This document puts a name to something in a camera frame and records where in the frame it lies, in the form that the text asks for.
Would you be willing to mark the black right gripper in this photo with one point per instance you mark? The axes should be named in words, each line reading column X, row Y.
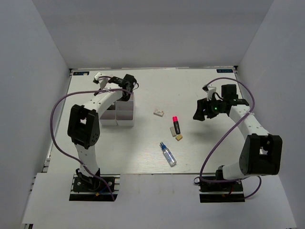
column 199, row 114

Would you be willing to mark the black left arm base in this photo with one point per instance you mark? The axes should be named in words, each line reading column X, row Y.
column 81, row 191

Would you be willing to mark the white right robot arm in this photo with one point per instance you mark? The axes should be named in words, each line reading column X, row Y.
column 261, row 153

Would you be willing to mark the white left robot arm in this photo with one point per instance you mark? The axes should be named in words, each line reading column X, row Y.
column 112, row 104

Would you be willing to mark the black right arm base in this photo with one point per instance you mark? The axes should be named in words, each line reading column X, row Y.
column 229, row 192

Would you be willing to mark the white right organizer tray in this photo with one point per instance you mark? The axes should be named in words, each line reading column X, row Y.
column 125, row 112

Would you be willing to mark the pink highlighter marker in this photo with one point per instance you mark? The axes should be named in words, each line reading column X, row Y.
column 176, row 125

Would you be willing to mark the grey eraser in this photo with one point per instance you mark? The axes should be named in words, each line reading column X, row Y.
column 173, row 132

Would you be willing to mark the tan eraser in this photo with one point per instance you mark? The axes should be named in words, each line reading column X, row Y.
column 179, row 137

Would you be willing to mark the white staples box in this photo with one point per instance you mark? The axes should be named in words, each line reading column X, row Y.
column 158, row 112

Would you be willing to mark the right blue corner label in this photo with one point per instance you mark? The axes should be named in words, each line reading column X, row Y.
column 224, row 71

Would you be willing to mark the blue corner label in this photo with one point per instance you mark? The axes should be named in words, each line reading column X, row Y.
column 81, row 73
column 224, row 71

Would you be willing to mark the left blue corner label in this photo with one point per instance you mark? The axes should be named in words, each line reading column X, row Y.
column 81, row 73

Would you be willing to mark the blue spray bottle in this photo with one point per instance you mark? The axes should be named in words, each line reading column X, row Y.
column 168, row 155

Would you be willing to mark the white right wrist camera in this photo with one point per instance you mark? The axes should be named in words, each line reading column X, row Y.
column 210, row 90

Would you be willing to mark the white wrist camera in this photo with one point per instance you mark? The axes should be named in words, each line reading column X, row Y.
column 210, row 90
column 101, row 79

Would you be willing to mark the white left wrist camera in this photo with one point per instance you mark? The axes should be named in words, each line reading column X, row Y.
column 101, row 79

